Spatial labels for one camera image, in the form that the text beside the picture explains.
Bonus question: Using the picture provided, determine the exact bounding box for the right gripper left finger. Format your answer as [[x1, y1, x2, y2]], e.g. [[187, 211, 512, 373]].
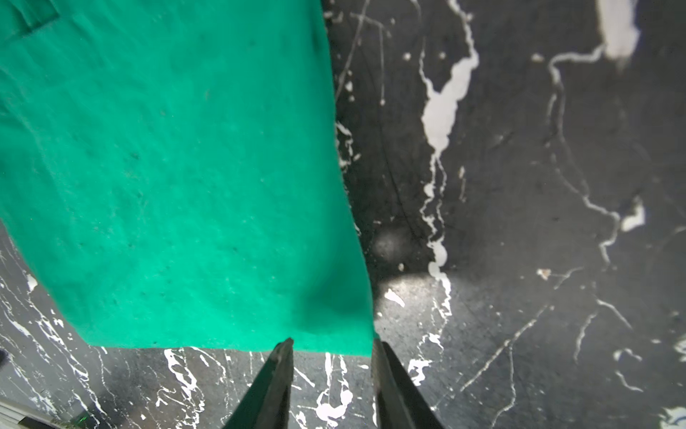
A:
[[224, 338, 294, 429]]

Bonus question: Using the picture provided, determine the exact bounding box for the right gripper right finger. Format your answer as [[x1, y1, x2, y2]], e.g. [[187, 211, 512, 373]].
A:
[[372, 340, 444, 429]]

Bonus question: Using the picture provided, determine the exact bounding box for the green t-shirt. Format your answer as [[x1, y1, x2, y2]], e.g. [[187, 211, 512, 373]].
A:
[[1, 1, 374, 357]]

